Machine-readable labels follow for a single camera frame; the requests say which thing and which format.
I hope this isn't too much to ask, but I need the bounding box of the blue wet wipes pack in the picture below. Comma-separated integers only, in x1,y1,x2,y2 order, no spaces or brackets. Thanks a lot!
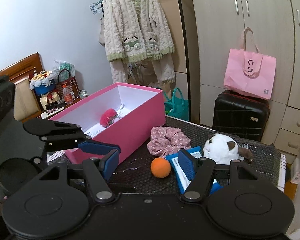
165,146,223,194

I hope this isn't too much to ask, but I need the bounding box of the orange plush ball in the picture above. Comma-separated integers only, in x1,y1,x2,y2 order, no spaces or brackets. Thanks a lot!
151,158,171,178

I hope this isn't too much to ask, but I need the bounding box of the pink strawberry plush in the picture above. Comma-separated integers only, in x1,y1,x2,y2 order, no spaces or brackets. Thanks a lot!
100,108,118,128

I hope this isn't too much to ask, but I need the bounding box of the pink floral scrunchie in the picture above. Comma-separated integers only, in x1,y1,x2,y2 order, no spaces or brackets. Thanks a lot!
147,126,191,158

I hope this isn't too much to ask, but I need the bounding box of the white panda plush ball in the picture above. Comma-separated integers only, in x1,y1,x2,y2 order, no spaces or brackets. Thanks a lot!
203,133,254,165

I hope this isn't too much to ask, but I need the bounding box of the black bubble mat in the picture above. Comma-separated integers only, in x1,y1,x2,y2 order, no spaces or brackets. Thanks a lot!
109,117,281,194

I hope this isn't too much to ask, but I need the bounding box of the wooden headboard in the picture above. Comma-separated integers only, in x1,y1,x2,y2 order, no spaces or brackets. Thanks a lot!
0,53,43,122

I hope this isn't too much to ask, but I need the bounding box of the pink cardboard box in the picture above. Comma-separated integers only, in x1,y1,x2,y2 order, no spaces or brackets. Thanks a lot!
51,83,166,163

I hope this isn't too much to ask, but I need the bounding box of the wooden nightstand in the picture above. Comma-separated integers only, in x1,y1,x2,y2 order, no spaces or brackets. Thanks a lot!
34,96,83,120

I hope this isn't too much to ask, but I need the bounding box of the orange drink bottle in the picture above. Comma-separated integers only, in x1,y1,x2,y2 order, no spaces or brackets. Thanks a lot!
62,84,73,105

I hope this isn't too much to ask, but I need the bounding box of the teal tote bag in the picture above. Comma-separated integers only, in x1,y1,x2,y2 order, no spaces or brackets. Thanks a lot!
163,87,189,121

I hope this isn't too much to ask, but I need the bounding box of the black suitcase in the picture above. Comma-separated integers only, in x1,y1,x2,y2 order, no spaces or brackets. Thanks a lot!
212,90,270,141

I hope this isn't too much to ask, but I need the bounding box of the flower bouquet box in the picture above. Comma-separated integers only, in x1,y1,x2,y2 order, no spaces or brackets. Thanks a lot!
29,70,57,96

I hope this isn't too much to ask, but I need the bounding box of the pink tote bag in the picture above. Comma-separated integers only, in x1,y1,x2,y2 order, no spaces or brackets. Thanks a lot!
223,27,276,100

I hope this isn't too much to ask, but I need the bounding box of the cream knit cardigan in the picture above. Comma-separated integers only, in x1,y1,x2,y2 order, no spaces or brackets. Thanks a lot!
98,0,177,84

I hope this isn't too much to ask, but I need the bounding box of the beige wardrobe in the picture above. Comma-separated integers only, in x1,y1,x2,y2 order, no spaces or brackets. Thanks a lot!
179,0,300,155

